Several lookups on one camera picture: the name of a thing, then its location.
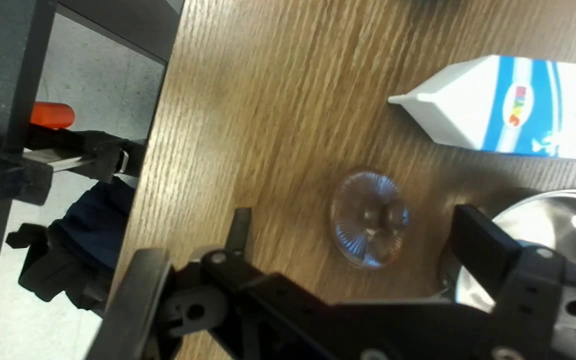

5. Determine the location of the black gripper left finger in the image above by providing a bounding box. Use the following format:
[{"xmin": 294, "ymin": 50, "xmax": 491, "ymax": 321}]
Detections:
[{"xmin": 226, "ymin": 205, "xmax": 254, "ymax": 260}]

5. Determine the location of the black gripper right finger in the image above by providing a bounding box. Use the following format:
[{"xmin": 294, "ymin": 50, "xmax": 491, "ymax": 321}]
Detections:
[{"xmin": 445, "ymin": 202, "xmax": 523, "ymax": 294}]

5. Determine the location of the clear glass cup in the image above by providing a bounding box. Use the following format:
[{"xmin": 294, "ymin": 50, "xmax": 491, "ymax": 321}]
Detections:
[{"xmin": 328, "ymin": 169, "xmax": 411, "ymax": 270}]

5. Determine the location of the small steel pot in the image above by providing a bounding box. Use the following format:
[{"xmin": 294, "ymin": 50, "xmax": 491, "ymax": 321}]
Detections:
[{"xmin": 451, "ymin": 188, "xmax": 576, "ymax": 360}]

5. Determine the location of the blue white milk carton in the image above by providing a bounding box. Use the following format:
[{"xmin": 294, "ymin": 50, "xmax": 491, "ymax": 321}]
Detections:
[{"xmin": 385, "ymin": 53, "xmax": 576, "ymax": 163}]

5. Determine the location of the dark blue cloth bundle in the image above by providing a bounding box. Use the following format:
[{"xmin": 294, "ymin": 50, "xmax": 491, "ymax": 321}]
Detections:
[{"xmin": 3, "ymin": 177, "xmax": 139, "ymax": 312}]

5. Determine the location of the black clamp tool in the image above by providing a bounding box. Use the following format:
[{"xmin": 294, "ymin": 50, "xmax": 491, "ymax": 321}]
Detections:
[{"xmin": 20, "ymin": 126, "xmax": 146, "ymax": 186}]

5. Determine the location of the orange clamp handle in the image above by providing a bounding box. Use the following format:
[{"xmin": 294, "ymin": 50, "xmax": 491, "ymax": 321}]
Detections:
[{"xmin": 28, "ymin": 100, "xmax": 77, "ymax": 131}]

